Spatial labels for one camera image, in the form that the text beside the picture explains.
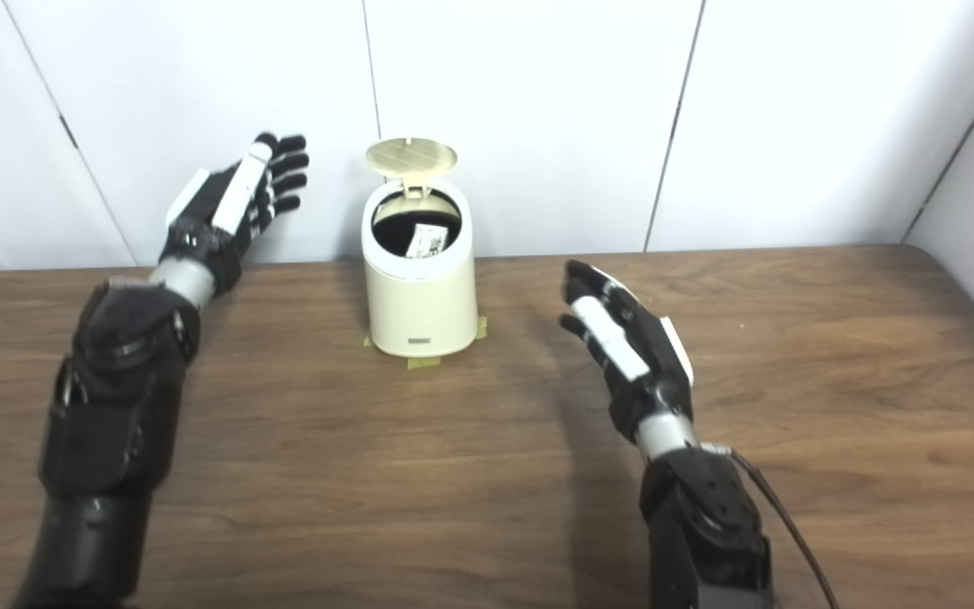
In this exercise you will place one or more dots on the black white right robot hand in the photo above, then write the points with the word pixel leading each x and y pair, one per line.
pixel 622 347

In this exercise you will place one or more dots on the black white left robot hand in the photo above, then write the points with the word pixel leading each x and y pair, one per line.
pixel 233 203

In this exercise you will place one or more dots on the round cream bin lid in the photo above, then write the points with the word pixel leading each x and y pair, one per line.
pixel 411 156

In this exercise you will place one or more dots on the white green milk carton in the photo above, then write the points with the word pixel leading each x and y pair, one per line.
pixel 428 241

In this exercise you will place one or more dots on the cream-colored bin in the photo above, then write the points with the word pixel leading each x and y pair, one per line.
pixel 419 304

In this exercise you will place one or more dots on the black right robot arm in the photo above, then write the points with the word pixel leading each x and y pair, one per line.
pixel 707 524

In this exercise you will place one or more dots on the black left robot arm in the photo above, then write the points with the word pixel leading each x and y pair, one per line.
pixel 115 406

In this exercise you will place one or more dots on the dark wall panel hinge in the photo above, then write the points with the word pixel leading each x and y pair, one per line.
pixel 68 131

